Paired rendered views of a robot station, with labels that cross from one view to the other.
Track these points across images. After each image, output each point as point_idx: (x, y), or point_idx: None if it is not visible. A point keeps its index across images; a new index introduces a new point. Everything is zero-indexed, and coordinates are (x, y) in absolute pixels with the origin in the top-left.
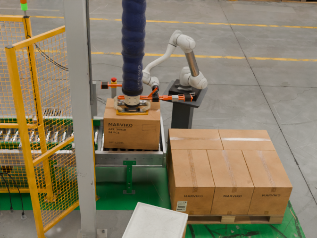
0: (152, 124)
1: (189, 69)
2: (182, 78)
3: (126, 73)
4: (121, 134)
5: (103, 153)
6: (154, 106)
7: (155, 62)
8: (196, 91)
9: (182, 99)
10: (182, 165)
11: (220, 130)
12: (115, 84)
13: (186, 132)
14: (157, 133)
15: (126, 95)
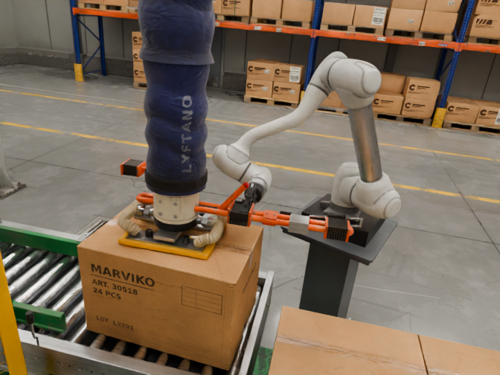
0: (212, 292)
1: (357, 167)
2: (337, 187)
3: (149, 119)
4: (126, 303)
5: (59, 351)
6: (239, 237)
7: (266, 127)
8: (370, 223)
9: (321, 231)
10: None
11: (425, 338)
12: None
13: (326, 327)
14: (227, 324)
15: (149, 189)
